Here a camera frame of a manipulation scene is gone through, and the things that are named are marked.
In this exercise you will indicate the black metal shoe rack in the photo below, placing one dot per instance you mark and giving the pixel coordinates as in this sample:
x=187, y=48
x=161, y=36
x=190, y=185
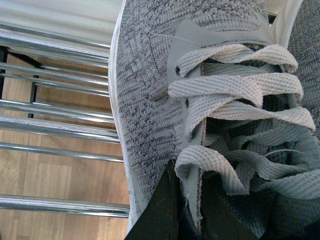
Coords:
x=54, y=60

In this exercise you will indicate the grey sneaker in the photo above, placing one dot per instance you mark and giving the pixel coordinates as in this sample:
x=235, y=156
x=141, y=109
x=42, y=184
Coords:
x=234, y=101

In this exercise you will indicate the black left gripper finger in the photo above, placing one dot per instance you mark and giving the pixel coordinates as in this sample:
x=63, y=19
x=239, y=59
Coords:
x=160, y=219

